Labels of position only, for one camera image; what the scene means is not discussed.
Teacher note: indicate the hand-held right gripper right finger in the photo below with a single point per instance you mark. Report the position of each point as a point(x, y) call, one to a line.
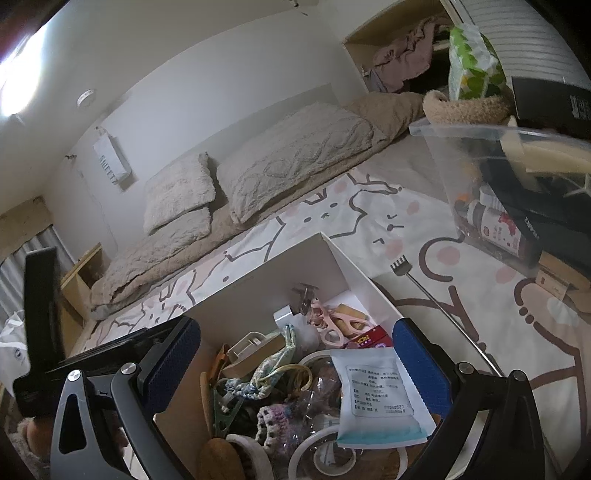
point(420, 364)

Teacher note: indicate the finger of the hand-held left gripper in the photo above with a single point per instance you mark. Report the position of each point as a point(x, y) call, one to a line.
point(138, 344)

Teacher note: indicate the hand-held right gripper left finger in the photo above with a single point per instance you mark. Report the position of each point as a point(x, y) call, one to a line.
point(173, 364)

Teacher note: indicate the large white-blue packet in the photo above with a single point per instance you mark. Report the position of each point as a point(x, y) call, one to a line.
point(383, 392)

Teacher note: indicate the green clip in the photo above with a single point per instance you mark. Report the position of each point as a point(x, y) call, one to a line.
point(226, 408)

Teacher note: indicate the white shoe box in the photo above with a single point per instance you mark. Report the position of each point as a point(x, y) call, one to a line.
point(277, 277)

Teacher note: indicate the wooden shelf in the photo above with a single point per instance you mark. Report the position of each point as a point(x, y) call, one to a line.
point(81, 281)

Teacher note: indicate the red snack packet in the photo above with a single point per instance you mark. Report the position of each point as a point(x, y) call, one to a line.
point(369, 339)

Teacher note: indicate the grey curtain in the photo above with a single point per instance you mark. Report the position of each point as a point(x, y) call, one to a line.
point(27, 258)

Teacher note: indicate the metal back scratcher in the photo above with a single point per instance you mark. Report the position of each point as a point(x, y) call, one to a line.
point(434, 304)

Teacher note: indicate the beige quilt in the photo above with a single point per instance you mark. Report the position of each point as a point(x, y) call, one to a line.
point(152, 272)

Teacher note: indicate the beige plastic case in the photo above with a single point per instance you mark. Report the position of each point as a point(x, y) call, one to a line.
point(251, 353)

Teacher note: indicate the pink scissors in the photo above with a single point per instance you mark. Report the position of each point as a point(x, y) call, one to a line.
point(332, 327)

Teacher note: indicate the wooden brush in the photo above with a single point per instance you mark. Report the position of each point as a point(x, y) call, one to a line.
point(221, 459)

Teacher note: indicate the crochet pouch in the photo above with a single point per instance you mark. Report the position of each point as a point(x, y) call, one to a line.
point(277, 422)

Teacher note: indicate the white charger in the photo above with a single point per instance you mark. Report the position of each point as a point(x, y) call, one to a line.
point(284, 318)

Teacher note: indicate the metal clip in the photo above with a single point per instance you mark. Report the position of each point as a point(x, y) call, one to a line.
point(304, 295)

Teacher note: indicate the printed bedsheet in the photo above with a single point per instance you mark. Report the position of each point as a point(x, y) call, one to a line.
point(415, 221)

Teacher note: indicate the fluffy beige pillow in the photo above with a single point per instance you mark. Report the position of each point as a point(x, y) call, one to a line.
point(178, 194)

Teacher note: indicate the red white bottle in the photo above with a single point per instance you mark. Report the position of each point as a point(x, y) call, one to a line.
point(501, 230)

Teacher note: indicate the clear plastic storage bin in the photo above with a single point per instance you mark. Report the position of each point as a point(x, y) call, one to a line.
point(461, 157)

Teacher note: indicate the round ceiling light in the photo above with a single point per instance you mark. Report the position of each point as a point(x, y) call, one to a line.
point(86, 96)

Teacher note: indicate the quilted beige pillow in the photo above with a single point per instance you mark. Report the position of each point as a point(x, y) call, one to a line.
point(295, 157)

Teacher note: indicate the fluffy brown slipper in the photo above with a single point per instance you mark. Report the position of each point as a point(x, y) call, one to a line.
point(466, 108)

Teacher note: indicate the black cardboard box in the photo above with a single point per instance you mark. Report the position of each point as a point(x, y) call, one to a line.
point(549, 104)

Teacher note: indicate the pink clothes pile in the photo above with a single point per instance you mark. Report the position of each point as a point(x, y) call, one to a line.
point(406, 55)

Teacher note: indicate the green white tissue pack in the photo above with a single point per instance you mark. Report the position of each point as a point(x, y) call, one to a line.
point(475, 60)

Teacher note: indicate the white shelf with clothes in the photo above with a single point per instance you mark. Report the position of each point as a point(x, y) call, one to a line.
point(364, 37)

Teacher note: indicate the white window blinds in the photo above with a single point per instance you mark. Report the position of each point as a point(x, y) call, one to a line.
point(521, 41)

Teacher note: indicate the white wall bag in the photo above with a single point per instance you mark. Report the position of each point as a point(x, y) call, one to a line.
point(113, 159)

